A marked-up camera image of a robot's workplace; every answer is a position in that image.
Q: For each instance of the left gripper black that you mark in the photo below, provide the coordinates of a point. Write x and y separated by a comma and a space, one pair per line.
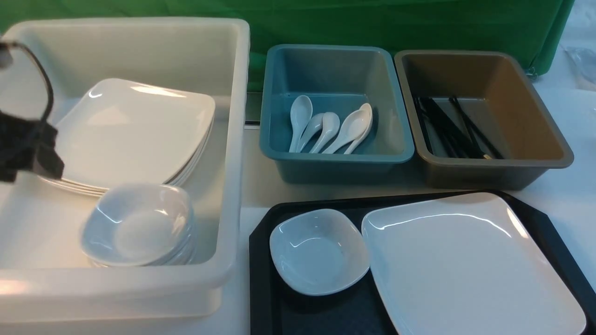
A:
28, 145

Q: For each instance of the white bowl tray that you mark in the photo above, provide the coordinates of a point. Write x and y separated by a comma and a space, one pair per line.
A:
320, 252

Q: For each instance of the white ceramic spoon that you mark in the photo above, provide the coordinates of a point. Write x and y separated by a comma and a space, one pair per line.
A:
345, 136

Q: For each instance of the large white rice plate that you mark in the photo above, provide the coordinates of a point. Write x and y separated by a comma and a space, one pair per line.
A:
465, 265

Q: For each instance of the stack of white square plates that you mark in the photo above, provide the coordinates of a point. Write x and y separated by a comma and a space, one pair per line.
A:
124, 132

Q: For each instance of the large white plastic tub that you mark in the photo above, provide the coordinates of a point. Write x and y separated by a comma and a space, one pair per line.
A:
45, 277

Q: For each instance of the stack of white bowls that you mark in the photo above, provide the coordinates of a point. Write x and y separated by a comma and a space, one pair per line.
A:
137, 225

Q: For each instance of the white spoon far left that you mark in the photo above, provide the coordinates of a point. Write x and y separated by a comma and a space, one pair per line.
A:
300, 114

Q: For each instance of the teal plastic bin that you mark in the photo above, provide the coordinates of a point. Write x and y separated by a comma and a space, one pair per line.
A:
337, 79

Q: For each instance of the bundle of black chopsticks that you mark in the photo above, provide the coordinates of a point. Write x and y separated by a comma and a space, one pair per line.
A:
470, 143

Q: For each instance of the brown plastic bin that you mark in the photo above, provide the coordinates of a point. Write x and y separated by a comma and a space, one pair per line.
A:
496, 94

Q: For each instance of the green backdrop cloth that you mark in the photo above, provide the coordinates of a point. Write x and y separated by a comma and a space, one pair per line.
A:
528, 30

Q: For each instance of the clear plastic bag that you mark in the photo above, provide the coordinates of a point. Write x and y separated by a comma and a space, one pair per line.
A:
583, 60

